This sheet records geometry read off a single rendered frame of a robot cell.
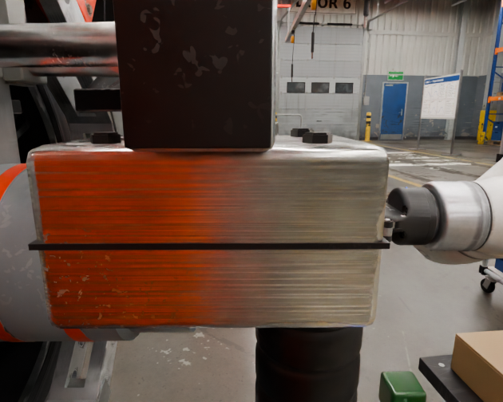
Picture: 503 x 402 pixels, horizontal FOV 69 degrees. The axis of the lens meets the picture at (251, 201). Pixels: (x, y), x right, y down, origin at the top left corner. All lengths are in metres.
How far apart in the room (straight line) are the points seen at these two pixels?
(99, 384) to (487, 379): 0.85
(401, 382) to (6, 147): 0.46
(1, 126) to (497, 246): 0.53
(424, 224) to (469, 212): 0.05
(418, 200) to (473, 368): 0.69
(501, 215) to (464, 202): 0.04
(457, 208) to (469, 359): 0.68
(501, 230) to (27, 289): 0.48
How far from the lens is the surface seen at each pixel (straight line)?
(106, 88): 0.37
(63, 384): 0.56
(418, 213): 0.48
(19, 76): 0.34
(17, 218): 0.28
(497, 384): 1.06
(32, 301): 0.28
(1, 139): 0.34
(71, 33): 0.26
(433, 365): 1.18
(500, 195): 0.52
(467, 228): 0.50
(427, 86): 11.07
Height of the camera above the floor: 0.96
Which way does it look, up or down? 13 degrees down
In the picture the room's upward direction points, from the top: straight up
